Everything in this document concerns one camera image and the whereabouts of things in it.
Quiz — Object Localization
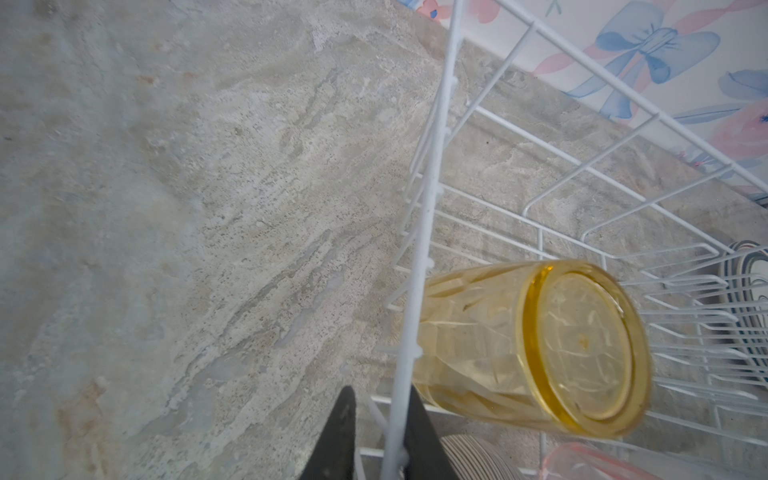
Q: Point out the pink ribbed glass cup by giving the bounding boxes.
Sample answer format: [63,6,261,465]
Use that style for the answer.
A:
[539,443,659,480]

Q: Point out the white wire dish rack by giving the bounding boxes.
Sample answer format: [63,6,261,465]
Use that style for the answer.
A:
[353,1,767,479]

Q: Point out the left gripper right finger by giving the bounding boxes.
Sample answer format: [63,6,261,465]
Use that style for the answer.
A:
[404,386,459,480]

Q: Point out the white plate black characters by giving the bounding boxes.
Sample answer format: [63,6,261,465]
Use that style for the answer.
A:
[719,240,767,385]

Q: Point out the small white ceramic bowl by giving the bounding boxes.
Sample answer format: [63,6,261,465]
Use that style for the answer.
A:
[440,434,525,480]

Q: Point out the yellow ribbed glass cup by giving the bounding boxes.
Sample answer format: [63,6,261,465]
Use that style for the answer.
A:
[413,260,653,439]

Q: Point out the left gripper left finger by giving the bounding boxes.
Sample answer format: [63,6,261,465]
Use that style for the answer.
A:
[299,385,357,480]

